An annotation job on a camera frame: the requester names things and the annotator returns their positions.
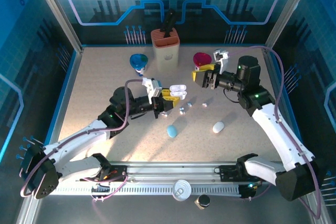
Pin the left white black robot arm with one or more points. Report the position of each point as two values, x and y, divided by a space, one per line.
78 137

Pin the black bronze cylinder knob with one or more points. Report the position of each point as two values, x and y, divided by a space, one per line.
202 201

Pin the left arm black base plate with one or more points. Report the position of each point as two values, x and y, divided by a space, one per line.
118 169

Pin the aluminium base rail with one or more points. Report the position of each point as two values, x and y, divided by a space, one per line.
170 171

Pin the magenta lidded white cup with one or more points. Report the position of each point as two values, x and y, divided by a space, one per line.
200 58

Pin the white oval earbud case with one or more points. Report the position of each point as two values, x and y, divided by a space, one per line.
218 127

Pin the aluminium frame post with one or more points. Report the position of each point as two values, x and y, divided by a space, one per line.
61 16
288 11

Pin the blue lidded toy cup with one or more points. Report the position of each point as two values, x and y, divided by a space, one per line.
137 61

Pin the white tin can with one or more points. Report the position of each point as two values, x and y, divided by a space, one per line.
181 190

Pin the beige knife block orange top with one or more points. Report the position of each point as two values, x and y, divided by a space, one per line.
168 56

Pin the white rectangular earbud case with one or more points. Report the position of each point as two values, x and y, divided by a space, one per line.
178 87

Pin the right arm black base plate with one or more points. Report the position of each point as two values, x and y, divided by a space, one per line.
228 172

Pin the light blue earbud case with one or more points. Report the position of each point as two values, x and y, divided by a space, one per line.
172 131

